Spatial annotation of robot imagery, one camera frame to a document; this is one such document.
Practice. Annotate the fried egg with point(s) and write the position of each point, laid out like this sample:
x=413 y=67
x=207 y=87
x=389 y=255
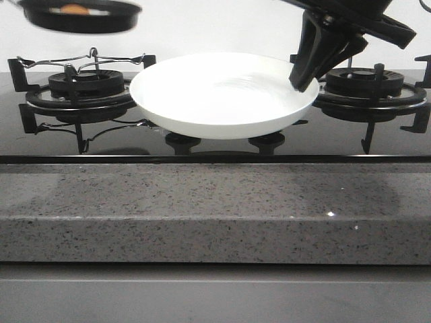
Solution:
x=77 y=9

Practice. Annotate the black frying pan mint handle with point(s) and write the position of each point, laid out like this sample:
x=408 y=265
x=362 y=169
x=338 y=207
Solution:
x=123 y=16

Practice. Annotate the black gas burner head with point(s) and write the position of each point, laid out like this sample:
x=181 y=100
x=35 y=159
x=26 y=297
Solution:
x=360 y=82
x=88 y=84

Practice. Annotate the grey cabinet front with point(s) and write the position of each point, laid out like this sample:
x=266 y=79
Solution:
x=214 y=293

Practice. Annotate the white round plate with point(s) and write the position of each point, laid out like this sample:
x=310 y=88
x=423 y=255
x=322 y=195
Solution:
x=221 y=95

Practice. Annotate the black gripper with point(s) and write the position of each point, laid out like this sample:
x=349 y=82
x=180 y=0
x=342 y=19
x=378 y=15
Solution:
x=321 y=47

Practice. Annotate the silver wire pan reducer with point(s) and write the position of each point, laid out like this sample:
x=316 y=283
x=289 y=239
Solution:
x=79 y=63

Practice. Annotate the black pan support grate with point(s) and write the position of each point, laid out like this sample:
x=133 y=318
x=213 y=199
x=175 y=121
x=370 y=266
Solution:
x=84 y=101
x=370 y=97

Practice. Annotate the black glass gas cooktop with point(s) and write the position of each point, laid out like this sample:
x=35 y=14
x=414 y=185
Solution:
x=131 y=138

